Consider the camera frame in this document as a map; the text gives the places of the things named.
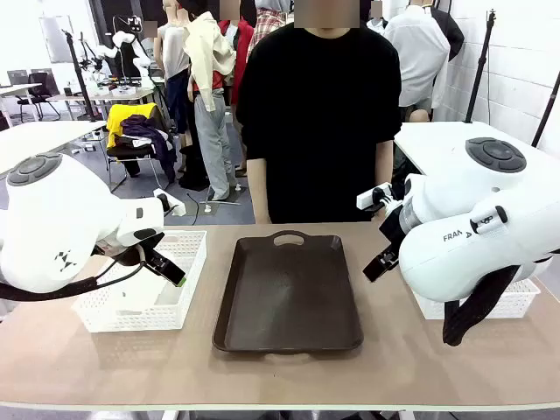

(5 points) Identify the dark brown plastic tray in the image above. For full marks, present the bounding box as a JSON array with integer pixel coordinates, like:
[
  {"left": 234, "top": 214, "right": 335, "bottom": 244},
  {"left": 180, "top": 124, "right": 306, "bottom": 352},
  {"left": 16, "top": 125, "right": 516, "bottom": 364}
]
[{"left": 212, "top": 230, "right": 365, "bottom": 354}]

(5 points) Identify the yellow garment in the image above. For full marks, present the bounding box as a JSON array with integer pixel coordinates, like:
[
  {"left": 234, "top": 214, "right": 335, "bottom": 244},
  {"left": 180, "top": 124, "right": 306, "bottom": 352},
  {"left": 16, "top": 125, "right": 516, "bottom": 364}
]
[{"left": 106, "top": 102, "right": 158, "bottom": 150}]

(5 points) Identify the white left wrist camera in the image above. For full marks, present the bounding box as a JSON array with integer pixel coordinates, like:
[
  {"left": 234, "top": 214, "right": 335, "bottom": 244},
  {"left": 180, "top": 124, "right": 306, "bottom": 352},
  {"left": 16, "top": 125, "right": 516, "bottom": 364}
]
[{"left": 152, "top": 187, "right": 187, "bottom": 218}]

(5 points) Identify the mannequin with white dress shirt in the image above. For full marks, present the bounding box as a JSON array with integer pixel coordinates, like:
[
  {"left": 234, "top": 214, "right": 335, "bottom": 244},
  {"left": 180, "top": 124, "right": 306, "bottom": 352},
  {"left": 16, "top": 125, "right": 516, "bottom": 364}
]
[{"left": 383, "top": 3, "right": 452, "bottom": 124}]

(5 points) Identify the mannequin with plaid shirt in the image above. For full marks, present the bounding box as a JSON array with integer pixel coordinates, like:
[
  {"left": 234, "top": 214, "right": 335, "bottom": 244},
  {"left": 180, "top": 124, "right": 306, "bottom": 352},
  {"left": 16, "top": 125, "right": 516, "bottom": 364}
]
[{"left": 247, "top": 7, "right": 282, "bottom": 60}]

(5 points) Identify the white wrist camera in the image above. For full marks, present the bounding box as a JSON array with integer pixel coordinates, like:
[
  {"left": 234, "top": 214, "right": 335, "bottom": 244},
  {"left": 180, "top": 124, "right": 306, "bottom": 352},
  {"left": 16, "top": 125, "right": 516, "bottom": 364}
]
[
  {"left": 356, "top": 183, "right": 396, "bottom": 214},
  {"left": 152, "top": 187, "right": 187, "bottom": 218}
]

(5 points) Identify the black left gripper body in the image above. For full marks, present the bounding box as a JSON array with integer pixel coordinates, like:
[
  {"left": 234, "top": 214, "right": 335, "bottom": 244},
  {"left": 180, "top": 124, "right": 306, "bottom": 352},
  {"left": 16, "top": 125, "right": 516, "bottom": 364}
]
[{"left": 116, "top": 234, "right": 165, "bottom": 269}]

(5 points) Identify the person's left forearm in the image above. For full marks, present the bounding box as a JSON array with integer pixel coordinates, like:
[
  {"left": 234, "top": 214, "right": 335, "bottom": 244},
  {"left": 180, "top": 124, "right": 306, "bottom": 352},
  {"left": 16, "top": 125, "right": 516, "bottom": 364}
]
[{"left": 374, "top": 138, "right": 396, "bottom": 187}]

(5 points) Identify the mannequin with black jacket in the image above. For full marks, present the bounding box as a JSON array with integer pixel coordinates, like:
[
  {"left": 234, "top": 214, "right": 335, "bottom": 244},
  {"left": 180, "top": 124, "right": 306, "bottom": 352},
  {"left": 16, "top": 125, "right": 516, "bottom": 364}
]
[{"left": 430, "top": 6, "right": 466, "bottom": 63}]

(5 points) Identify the mannequin with beige jacket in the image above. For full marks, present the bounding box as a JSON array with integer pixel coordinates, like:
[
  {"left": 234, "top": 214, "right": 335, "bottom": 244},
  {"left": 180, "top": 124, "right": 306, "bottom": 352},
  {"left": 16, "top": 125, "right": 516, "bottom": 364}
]
[{"left": 182, "top": 0, "right": 242, "bottom": 203}]

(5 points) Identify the black tripod stand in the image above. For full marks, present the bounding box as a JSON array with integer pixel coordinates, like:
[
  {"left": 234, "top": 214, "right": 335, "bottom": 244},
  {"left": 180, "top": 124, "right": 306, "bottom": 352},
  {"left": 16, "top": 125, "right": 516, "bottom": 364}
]
[
  {"left": 530, "top": 68, "right": 560, "bottom": 149},
  {"left": 60, "top": 28, "right": 102, "bottom": 123},
  {"left": 463, "top": 8, "right": 499, "bottom": 124}
]

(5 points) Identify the mannequin with white tank top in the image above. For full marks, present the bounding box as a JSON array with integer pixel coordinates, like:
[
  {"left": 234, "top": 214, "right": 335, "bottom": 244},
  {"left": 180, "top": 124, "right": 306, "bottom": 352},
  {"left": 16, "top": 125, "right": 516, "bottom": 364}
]
[{"left": 152, "top": 0, "right": 194, "bottom": 172}]

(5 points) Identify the cluttered background work table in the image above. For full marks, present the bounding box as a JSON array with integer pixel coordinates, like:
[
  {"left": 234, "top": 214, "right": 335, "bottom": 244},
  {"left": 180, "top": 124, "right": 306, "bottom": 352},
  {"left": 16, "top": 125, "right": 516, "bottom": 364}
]
[{"left": 45, "top": 85, "right": 155, "bottom": 120}]

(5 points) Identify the person in black shirt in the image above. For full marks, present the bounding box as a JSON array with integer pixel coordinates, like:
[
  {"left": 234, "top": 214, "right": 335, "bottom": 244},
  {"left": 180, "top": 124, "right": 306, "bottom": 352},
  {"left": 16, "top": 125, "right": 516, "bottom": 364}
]
[{"left": 235, "top": 0, "right": 403, "bottom": 225}]

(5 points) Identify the black left arm cable sleeve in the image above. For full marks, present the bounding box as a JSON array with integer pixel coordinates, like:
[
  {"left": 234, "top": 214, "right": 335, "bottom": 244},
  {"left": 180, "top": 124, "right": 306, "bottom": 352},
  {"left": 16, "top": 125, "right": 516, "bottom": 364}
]
[{"left": 0, "top": 243, "right": 148, "bottom": 303}]

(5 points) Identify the grey whiteboard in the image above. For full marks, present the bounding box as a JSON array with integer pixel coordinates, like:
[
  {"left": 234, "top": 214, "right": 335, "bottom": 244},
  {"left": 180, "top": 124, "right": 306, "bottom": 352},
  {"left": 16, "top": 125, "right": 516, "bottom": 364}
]
[{"left": 38, "top": 15, "right": 76, "bottom": 65}]

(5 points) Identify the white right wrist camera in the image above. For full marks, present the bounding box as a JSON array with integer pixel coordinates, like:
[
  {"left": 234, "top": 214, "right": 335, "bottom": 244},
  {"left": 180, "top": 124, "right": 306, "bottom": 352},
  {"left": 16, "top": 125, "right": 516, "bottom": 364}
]
[{"left": 356, "top": 183, "right": 396, "bottom": 214}]

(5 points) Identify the dark purple garment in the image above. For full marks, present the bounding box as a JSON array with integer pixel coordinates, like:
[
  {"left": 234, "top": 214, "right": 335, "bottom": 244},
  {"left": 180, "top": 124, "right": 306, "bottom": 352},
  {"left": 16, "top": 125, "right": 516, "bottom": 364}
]
[{"left": 120, "top": 114, "right": 179, "bottom": 185}]

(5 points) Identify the white perforated plastic basket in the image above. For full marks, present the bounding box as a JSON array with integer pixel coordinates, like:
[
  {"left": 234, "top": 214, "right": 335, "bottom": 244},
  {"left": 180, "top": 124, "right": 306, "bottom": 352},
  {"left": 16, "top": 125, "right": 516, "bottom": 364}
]
[
  {"left": 410, "top": 277, "right": 542, "bottom": 320},
  {"left": 71, "top": 230, "right": 208, "bottom": 333}
]

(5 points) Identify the black office chair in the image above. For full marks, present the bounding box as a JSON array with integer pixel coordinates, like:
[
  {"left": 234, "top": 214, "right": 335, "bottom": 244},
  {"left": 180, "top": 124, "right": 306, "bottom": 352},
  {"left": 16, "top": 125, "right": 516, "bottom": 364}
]
[{"left": 16, "top": 72, "right": 62, "bottom": 123}]

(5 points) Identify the grey floor socket plate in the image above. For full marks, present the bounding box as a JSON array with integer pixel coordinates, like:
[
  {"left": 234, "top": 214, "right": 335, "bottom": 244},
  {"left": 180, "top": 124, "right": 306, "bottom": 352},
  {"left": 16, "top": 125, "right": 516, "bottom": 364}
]
[{"left": 171, "top": 199, "right": 242, "bottom": 219}]

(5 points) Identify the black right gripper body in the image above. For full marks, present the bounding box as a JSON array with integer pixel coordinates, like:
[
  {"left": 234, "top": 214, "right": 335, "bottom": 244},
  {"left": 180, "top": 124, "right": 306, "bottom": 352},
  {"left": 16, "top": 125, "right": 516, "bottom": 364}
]
[{"left": 378, "top": 208, "right": 404, "bottom": 253}]

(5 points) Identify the person's right forearm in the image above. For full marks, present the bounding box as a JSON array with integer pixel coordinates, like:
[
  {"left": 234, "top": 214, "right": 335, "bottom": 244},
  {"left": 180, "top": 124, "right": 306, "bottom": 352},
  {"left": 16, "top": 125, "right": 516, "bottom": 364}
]
[{"left": 246, "top": 157, "right": 273, "bottom": 225}]

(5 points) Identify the metal frame chair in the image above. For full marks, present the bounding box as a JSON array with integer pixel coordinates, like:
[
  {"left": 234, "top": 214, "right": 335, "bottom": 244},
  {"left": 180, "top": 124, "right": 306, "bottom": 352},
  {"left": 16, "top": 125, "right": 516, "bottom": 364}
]
[{"left": 106, "top": 143, "right": 172, "bottom": 194}]

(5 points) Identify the mannequin with red shirt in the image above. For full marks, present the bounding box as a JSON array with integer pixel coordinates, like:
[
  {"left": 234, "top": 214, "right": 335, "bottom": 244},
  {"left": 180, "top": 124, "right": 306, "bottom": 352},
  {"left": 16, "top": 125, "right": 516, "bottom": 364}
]
[{"left": 217, "top": 17, "right": 256, "bottom": 177}]

